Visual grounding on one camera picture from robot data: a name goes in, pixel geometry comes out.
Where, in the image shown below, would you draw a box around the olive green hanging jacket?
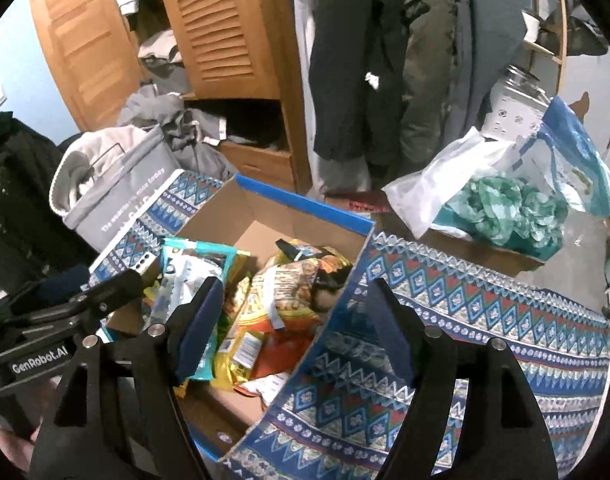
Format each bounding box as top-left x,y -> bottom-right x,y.
400,0 -> 462,172

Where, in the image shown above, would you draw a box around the white hanging garment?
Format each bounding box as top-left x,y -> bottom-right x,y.
291,0 -> 319,162

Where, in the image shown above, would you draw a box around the blue plastic bag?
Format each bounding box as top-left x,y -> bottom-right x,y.
515,95 -> 610,219

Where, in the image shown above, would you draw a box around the grey blue hanging coat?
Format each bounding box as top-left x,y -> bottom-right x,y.
450,0 -> 529,132

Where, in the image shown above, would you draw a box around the black hanging coat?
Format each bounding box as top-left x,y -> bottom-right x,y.
307,0 -> 412,167

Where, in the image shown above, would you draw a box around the blue patterned tablecloth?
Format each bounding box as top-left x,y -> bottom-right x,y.
90,167 -> 610,480

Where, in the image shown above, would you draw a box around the teal snack packet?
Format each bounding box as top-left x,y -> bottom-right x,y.
145,237 -> 239,383

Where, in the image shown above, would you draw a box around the blue-edged cardboard box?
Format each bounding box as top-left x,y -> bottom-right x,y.
98,174 -> 377,466

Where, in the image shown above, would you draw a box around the grey folded clothes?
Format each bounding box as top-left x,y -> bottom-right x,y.
136,29 -> 192,97

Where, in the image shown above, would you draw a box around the grey fabric laundry basket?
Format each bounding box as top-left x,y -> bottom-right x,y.
50,125 -> 187,252

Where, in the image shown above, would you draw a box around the orange black snack packet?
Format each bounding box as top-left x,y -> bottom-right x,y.
275,238 -> 357,311

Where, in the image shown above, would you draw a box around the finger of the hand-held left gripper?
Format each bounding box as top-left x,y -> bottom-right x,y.
69,268 -> 146,323

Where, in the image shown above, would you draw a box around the white plastic bag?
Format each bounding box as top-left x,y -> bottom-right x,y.
382,127 -> 516,242

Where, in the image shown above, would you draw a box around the crumpled teal tissue paper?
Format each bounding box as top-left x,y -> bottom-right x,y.
444,175 -> 569,262

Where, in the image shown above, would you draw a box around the wooden wardrobe drawer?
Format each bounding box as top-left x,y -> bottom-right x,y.
219,140 -> 294,194

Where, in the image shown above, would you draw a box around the clear lidded jar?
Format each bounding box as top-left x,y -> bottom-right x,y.
501,63 -> 542,93

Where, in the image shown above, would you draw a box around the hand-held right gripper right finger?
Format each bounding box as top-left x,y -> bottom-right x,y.
366,276 -> 560,480

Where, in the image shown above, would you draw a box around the grey crumpled clothing pile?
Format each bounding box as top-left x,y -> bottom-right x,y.
118,85 -> 237,182

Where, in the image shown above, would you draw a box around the orange white snack packet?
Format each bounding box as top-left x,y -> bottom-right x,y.
225,260 -> 327,342

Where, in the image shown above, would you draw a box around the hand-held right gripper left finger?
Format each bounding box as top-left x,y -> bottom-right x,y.
30,275 -> 226,480

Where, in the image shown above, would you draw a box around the dark hanging garment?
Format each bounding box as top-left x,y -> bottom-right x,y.
569,4 -> 610,57

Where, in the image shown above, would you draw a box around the white patterned storage box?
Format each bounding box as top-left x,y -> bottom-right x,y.
484,81 -> 554,139

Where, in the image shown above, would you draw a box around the wooden shelf rack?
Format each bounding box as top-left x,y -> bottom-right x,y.
522,0 -> 572,79

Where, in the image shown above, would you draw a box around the teal and brown carton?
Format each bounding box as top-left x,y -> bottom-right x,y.
417,210 -> 549,274

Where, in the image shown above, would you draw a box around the panelled wooden wardrobe door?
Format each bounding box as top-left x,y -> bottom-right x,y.
28,0 -> 147,134

